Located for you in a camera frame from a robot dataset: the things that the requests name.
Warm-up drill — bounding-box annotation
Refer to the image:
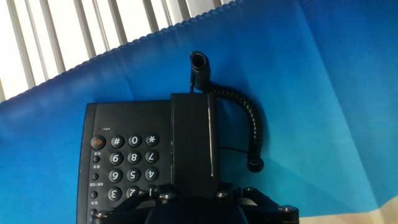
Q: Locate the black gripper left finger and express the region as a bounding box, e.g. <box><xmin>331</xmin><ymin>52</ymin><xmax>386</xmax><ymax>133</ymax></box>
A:
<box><xmin>91</xmin><ymin>183</ymin><xmax>180</xmax><ymax>224</ymax></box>

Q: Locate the black phone cord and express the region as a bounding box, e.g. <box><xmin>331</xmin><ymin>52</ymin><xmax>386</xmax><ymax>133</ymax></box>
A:
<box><xmin>188</xmin><ymin>50</ymin><xmax>266</xmax><ymax>174</ymax></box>

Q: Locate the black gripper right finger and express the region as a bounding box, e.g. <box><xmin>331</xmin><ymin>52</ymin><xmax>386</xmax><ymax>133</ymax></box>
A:
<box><xmin>213</xmin><ymin>182</ymin><xmax>300</xmax><ymax>224</ymax></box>

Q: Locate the black telephone handset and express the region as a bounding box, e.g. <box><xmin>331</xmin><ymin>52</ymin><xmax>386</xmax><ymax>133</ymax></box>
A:
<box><xmin>169</xmin><ymin>92</ymin><xmax>223</xmax><ymax>197</ymax></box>

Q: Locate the blue printed tablecloth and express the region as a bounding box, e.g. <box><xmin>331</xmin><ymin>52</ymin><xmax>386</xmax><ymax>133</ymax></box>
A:
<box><xmin>0</xmin><ymin>0</ymin><xmax>398</xmax><ymax>224</ymax></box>

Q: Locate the black telephone base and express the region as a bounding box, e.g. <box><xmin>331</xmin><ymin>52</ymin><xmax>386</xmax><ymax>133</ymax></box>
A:
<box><xmin>76</xmin><ymin>99</ymin><xmax>174</xmax><ymax>224</ymax></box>

